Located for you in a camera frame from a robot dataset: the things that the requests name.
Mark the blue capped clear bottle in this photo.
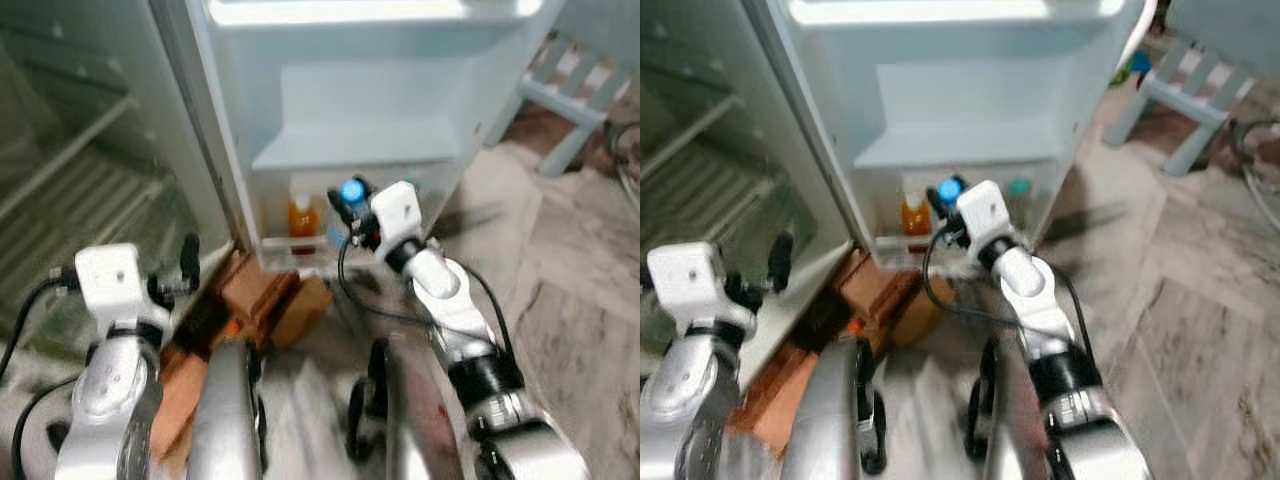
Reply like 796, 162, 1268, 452
327, 178, 369, 249
925, 177, 966, 246

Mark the brown brick fridge stand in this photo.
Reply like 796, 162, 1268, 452
150, 248, 333, 463
728, 248, 943, 456

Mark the white fridge door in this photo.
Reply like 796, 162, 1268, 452
178, 0, 568, 273
745, 0, 1153, 273

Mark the white fridge body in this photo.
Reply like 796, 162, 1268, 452
640, 0, 859, 389
0, 0, 239, 336

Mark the orange juice bottle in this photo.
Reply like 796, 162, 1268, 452
288, 195, 321, 243
900, 193, 933, 243

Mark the teal capped bottle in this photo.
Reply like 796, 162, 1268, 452
1005, 177, 1034, 233

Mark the silver left robot leg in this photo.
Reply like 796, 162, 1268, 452
778, 335, 889, 480
188, 338, 268, 480

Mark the silver robot leg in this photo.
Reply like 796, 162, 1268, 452
347, 335, 443, 480
778, 335, 889, 480
188, 338, 268, 480

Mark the silver right robot leg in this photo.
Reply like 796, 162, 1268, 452
347, 335, 443, 480

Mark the grey wooden chair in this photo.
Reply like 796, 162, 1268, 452
1105, 35, 1258, 178
485, 30, 641, 178

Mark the blue green plastic item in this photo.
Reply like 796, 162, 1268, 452
1115, 48, 1153, 88

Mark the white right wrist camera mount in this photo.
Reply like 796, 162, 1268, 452
955, 180, 1017, 257
368, 180, 427, 257

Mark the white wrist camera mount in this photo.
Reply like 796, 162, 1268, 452
955, 180, 1017, 257
368, 180, 427, 257
75, 243, 171, 336
647, 243, 758, 336

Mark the clear door shelf rail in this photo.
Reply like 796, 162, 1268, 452
260, 235, 351, 273
875, 233, 946, 271

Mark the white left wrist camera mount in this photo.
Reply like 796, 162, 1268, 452
647, 243, 758, 336
75, 243, 171, 336

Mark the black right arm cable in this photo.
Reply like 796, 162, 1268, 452
921, 230, 1043, 333
337, 235, 441, 329

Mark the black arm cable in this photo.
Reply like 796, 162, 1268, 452
337, 235, 441, 329
0, 268, 83, 480
921, 230, 1043, 333

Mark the white wire fridge shelf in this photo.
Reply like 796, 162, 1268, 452
640, 140, 791, 291
0, 150, 201, 306

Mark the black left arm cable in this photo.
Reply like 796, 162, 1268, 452
0, 268, 83, 480

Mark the black floor cable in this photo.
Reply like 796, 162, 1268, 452
605, 120, 641, 206
1230, 117, 1280, 213

